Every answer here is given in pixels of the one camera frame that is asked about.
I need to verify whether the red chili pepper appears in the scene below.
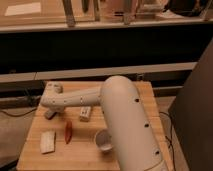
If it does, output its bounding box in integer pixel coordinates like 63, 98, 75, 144
65, 121, 72, 144

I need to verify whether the white sponge pad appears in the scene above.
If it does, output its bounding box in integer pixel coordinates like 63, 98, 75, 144
40, 131, 56, 154

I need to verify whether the white eraser block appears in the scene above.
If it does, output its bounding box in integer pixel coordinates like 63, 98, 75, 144
79, 106, 91, 122

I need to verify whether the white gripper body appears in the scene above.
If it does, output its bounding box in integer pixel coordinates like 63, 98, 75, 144
41, 82, 64, 113

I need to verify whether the black cable at right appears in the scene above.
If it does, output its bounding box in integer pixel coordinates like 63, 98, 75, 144
159, 111, 177, 168

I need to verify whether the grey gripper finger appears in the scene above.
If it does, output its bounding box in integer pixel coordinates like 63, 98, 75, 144
44, 110, 56, 120

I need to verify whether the black cable on floor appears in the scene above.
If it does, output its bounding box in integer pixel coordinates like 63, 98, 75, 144
0, 107, 38, 118

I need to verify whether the dark panel at right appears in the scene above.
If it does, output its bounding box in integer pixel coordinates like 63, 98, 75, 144
169, 39, 213, 171

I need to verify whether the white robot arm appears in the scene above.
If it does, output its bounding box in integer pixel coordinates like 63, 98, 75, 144
41, 76, 169, 171

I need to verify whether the white cup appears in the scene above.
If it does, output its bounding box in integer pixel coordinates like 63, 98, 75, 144
94, 129, 113, 153

